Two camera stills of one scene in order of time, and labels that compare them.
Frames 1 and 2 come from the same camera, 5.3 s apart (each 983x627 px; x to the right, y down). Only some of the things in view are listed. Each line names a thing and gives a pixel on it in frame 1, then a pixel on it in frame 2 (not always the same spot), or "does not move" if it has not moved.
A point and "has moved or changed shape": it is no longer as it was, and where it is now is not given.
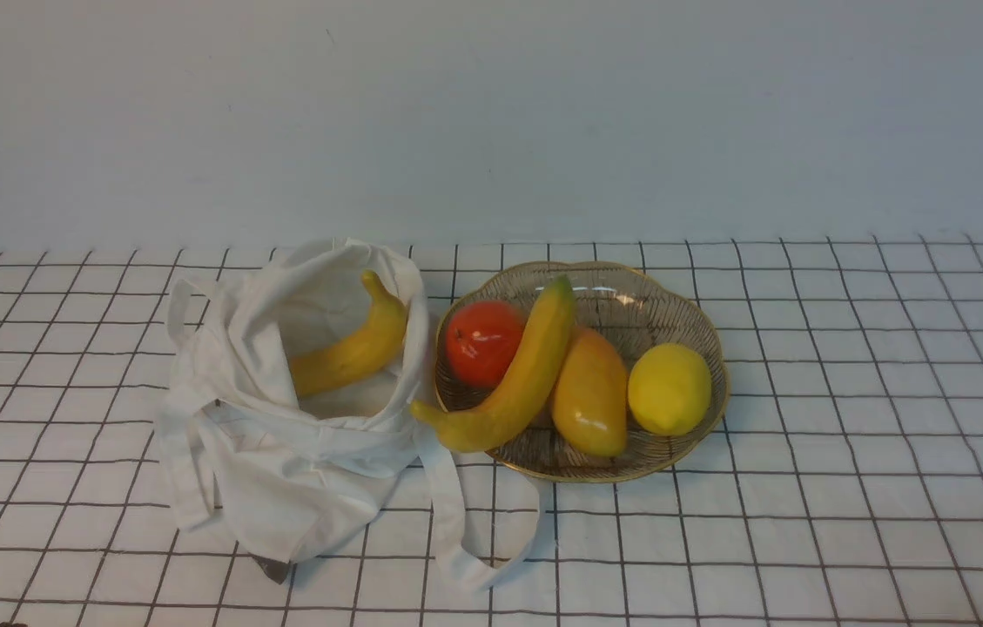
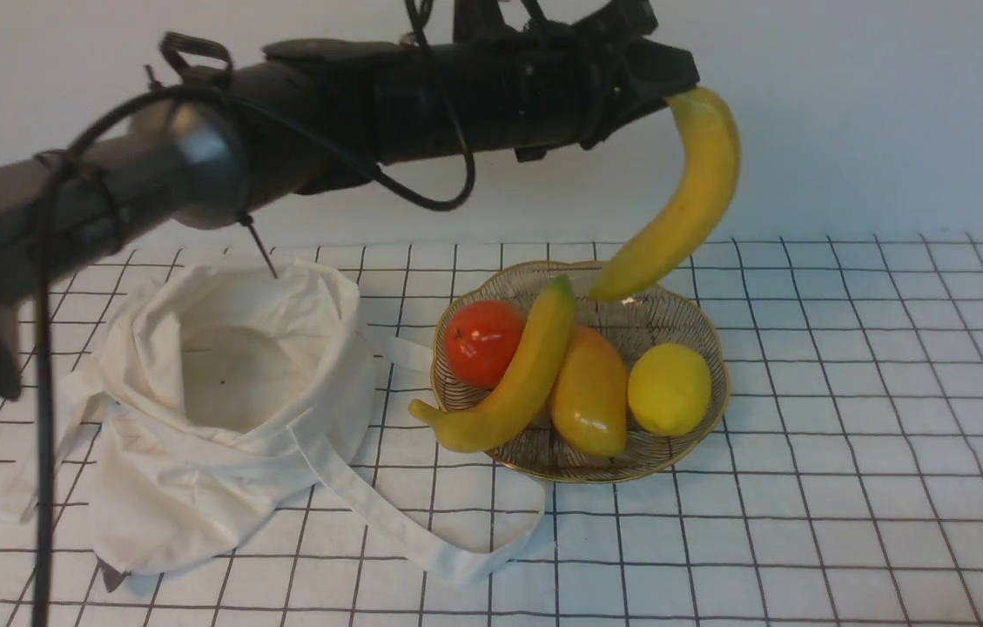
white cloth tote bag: (254, 467) has moved or changed shape
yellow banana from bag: (380, 340) → (717, 134)
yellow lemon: (669, 388) does not move
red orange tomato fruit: (481, 340) does not move
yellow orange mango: (590, 405) does not move
